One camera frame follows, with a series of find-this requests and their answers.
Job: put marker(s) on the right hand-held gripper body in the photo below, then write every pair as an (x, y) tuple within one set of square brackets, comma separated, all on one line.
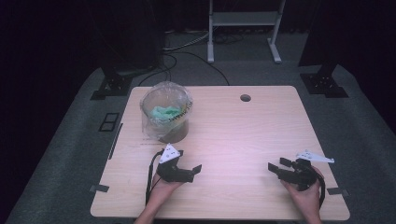
[(297, 175)]

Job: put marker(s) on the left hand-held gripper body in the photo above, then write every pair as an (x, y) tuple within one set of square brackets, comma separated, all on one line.
[(170, 174)]

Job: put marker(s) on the person's left hand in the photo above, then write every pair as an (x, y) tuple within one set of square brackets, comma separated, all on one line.
[(162, 193)]

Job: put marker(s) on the person's right hand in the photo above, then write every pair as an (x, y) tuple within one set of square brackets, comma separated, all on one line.
[(306, 199)]

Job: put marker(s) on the brown round trash bin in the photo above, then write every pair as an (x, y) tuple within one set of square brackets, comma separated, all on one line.
[(177, 133)]

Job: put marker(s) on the crumpled green paper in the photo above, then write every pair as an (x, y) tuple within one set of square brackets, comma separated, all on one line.
[(164, 112)]

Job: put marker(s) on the black tape piece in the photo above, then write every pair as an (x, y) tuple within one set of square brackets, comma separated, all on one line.
[(99, 188), (337, 191)]

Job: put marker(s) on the clear plastic bin bag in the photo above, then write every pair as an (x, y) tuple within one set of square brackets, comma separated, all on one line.
[(155, 105)]

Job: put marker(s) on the long black strip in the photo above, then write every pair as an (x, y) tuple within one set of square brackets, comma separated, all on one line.
[(115, 141)]

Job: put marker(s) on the black stand base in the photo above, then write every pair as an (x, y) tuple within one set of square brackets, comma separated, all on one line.
[(112, 84), (323, 83)]

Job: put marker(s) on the white metal stand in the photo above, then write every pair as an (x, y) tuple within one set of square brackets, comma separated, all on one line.
[(246, 18)]

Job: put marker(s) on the black floor socket frame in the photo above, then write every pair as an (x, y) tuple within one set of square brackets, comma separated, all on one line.
[(109, 121)]

